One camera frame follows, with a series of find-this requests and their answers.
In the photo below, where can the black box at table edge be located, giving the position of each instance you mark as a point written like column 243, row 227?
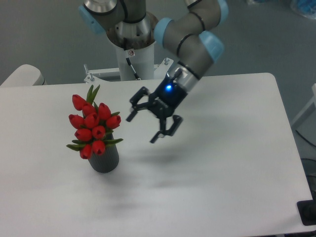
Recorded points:
column 307, row 211

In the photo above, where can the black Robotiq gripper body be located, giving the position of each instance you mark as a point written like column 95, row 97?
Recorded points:
column 166, row 98

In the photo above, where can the white chair back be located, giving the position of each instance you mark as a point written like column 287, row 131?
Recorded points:
column 25, row 75

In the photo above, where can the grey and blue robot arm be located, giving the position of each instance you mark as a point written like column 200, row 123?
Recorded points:
column 133, row 31

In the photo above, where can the dark grey ribbed vase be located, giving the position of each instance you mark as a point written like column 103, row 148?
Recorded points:
column 106, row 162

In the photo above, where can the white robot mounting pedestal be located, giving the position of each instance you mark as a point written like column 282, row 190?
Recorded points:
column 133, row 64

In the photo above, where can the red tulip bouquet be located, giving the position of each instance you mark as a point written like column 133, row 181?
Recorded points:
column 95, row 127

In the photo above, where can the white furniture frame right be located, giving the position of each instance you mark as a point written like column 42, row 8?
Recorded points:
column 306, row 111

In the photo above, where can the blue and clear plastic bag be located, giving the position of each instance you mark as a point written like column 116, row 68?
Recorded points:
column 306, row 8

